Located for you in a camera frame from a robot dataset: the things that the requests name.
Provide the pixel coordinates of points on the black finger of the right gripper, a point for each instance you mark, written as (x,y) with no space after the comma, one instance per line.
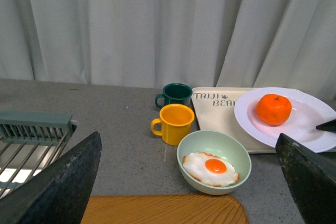
(327,126)

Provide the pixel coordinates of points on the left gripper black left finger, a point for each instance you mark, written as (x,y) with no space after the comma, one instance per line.
(60,193)

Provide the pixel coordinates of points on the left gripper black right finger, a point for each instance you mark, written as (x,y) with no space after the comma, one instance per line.
(310,178)

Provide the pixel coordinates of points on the white plate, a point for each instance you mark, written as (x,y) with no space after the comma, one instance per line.
(307,112)

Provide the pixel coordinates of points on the orange mandarin fruit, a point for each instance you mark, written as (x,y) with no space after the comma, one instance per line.
(273,109)

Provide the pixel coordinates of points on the green dish drying rack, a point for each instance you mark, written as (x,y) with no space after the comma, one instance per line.
(30,142)

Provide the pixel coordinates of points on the fake fried egg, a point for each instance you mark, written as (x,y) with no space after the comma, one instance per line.
(210,169)

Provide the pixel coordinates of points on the light green bowl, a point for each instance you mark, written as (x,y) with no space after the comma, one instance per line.
(220,145)

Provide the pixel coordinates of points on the wooden cutting board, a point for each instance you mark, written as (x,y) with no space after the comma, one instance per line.
(164,209)

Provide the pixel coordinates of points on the cream bear tray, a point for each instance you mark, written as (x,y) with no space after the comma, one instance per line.
(214,108)

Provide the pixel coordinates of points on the yellow enamel mug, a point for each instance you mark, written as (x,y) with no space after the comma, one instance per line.
(174,123)

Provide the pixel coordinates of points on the dark green enamel mug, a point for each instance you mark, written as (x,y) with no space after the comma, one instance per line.
(174,93)

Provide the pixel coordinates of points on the white curtain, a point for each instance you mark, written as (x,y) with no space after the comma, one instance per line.
(150,43)

